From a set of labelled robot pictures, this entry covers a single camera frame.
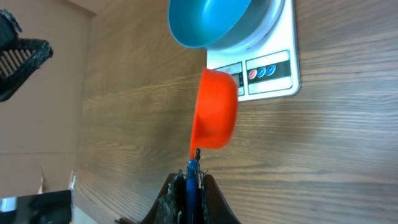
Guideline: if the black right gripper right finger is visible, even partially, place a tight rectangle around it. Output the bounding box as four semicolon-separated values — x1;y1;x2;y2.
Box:
200;174;241;224

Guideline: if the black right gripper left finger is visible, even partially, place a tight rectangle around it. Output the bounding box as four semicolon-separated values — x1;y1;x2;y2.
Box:
141;172;186;224

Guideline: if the red measuring scoop blue handle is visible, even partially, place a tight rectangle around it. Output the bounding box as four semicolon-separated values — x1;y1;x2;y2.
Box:
185;68;238;223

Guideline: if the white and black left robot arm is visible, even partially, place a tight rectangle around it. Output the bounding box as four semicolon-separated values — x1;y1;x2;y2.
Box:
1;9;53;102

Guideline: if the white digital kitchen scale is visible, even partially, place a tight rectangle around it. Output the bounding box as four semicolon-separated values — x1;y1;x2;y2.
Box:
207;0;300;101

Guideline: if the blue metal bowl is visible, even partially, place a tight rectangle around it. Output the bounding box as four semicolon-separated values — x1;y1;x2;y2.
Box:
168;0;271;50

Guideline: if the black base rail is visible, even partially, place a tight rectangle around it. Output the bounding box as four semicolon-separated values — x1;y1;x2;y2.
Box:
1;190;72;224

